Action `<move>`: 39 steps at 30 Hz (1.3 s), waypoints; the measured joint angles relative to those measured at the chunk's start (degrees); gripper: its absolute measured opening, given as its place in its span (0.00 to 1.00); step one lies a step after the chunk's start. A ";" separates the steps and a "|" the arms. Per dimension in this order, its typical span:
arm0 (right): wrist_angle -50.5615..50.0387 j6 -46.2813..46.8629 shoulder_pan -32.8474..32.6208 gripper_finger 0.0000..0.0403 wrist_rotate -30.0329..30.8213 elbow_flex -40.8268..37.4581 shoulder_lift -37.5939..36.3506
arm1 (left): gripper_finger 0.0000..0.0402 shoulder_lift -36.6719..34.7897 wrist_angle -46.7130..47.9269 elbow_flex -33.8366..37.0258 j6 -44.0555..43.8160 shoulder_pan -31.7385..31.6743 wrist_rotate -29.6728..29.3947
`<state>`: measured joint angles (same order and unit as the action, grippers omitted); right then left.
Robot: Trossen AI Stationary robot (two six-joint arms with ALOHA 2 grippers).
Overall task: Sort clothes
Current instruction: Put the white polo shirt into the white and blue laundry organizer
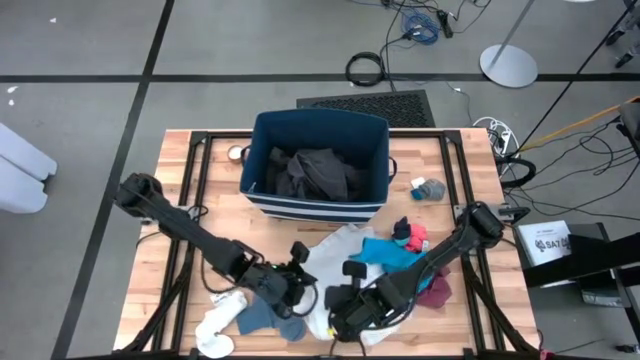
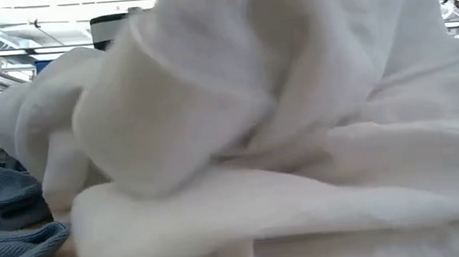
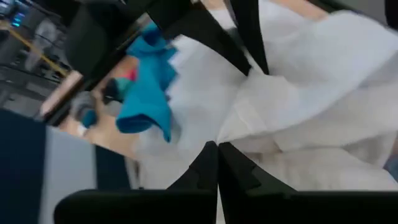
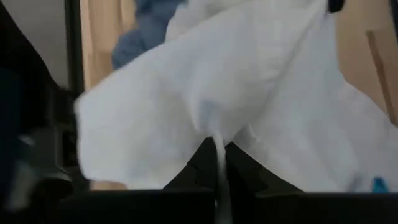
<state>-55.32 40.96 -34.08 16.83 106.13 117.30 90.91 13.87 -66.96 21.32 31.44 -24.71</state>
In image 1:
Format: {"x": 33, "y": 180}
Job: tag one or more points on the black metal table frame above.
{"x": 198, "y": 137}

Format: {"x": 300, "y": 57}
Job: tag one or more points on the grey padded seat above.
{"x": 632, "y": 120}

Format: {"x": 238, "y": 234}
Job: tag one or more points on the round grey stand base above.
{"x": 507, "y": 67}

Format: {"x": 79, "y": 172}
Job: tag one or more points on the thin black pole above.
{"x": 575, "y": 80}

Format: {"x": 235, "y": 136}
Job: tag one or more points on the black wheeled stand leg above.
{"x": 624, "y": 61}

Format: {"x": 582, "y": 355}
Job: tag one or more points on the white foam block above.
{"x": 20, "y": 192}
{"x": 25, "y": 155}

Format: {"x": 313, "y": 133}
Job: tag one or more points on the grey plastic bag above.
{"x": 602, "y": 298}

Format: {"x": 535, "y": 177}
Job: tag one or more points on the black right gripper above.
{"x": 372, "y": 310}

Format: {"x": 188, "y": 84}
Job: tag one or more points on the coral orange sock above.
{"x": 418, "y": 237}

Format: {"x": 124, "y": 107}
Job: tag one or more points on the bright teal garment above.
{"x": 385, "y": 252}

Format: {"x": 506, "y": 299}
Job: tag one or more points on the grey sock with blue toe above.
{"x": 432, "y": 190}

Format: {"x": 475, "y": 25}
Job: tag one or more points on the black floor grate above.
{"x": 380, "y": 105}

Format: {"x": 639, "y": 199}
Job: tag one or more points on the black side shelf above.
{"x": 600, "y": 255}

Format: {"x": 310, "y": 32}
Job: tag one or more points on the dusty blue sock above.
{"x": 260, "y": 317}

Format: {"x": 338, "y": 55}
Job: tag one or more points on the maroon garment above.
{"x": 437, "y": 295}

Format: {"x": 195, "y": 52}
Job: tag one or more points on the white labelled box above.
{"x": 542, "y": 240}

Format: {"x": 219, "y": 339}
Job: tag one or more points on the yellow stick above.
{"x": 575, "y": 125}

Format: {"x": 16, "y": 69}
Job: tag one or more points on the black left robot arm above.
{"x": 185, "y": 230}

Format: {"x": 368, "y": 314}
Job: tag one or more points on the navy white-striped fabric bin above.
{"x": 320, "y": 212}

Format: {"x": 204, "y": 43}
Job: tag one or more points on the dark grey garment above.
{"x": 315, "y": 175}

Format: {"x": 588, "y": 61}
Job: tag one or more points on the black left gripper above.
{"x": 270, "y": 287}

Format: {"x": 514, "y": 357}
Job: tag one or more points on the white sock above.
{"x": 220, "y": 317}

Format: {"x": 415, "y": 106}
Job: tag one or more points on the white shirt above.
{"x": 330, "y": 260}

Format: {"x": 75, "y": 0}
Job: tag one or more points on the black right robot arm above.
{"x": 445, "y": 250}

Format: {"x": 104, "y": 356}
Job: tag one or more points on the black power strip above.
{"x": 445, "y": 24}

